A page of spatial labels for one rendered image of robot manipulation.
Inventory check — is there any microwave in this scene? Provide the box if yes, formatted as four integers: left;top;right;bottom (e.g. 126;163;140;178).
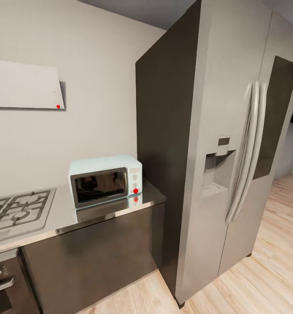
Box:
68;154;142;209

